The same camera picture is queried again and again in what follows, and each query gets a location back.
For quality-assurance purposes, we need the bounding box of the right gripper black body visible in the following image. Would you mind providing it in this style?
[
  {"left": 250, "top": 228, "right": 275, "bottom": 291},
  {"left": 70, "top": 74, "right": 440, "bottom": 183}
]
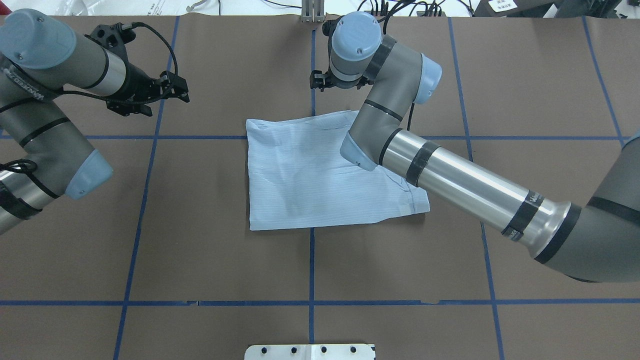
[{"left": 310, "top": 70, "right": 368, "bottom": 92}]

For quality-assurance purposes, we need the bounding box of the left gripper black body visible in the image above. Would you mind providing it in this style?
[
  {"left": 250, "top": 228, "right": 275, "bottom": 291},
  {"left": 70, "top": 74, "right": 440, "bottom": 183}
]
[{"left": 105, "top": 63, "right": 188, "bottom": 117}]

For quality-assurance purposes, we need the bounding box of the light blue button shirt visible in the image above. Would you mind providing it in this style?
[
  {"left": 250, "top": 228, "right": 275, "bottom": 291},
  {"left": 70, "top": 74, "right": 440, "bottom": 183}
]
[{"left": 246, "top": 111, "right": 431, "bottom": 231}]

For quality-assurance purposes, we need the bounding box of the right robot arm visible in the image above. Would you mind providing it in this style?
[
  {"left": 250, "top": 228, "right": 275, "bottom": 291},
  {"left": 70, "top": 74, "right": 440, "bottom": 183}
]
[{"left": 310, "top": 11, "right": 640, "bottom": 283}]

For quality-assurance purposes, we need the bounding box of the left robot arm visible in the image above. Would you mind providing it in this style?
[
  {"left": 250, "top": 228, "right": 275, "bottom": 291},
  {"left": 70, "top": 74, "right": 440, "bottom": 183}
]
[{"left": 0, "top": 8, "right": 190, "bottom": 233}]

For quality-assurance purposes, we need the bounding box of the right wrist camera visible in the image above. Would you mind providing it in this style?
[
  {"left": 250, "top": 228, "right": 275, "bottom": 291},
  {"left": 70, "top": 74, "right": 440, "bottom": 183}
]
[{"left": 322, "top": 19, "right": 338, "bottom": 37}]

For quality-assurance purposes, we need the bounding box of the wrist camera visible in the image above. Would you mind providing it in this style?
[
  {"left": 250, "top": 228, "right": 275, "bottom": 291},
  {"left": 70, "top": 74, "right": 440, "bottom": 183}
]
[
  {"left": 87, "top": 22, "right": 137, "bottom": 53},
  {"left": 322, "top": 19, "right": 338, "bottom": 37}
]

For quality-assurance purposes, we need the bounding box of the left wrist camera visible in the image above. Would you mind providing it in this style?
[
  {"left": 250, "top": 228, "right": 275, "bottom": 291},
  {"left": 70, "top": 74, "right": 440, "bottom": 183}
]
[{"left": 87, "top": 22, "right": 137, "bottom": 53}]

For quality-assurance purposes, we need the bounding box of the aluminium frame post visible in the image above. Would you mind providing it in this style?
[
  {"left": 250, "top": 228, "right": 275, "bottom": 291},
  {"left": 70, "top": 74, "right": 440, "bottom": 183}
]
[{"left": 301, "top": 0, "right": 326, "bottom": 23}]

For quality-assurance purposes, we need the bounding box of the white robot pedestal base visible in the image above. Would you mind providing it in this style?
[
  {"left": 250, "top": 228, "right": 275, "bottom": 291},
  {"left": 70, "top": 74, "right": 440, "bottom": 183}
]
[{"left": 244, "top": 343, "right": 377, "bottom": 360}]

